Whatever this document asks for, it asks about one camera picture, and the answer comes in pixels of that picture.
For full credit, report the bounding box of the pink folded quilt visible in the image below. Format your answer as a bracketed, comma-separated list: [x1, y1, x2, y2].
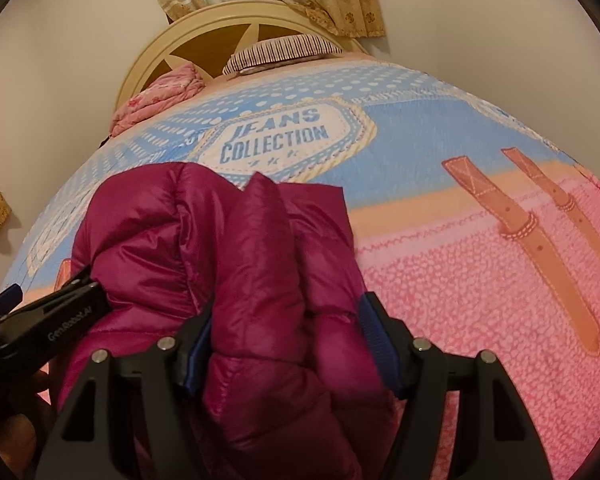
[109, 64, 206, 138]

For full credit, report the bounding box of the magenta puffer jacket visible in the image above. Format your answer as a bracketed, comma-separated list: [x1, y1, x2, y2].
[55, 162, 406, 480]

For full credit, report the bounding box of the striped pillow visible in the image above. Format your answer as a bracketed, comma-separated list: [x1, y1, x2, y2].
[222, 34, 345, 77]

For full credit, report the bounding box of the cream wooden bed headboard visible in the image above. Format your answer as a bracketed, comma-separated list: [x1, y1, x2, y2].
[114, 0, 371, 126]

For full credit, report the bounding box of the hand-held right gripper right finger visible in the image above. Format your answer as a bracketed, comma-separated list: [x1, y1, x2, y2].
[357, 291, 553, 480]

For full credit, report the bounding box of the blue and pink printed blanket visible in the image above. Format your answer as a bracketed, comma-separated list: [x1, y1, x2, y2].
[0, 57, 600, 480]

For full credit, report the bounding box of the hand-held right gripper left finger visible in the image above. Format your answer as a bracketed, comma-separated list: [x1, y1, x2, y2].
[34, 305, 216, 480]

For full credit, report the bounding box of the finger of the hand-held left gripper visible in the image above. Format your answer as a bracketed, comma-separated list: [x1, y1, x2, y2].
[0, 265, 108, 361]
[0, 284, 22, 314]

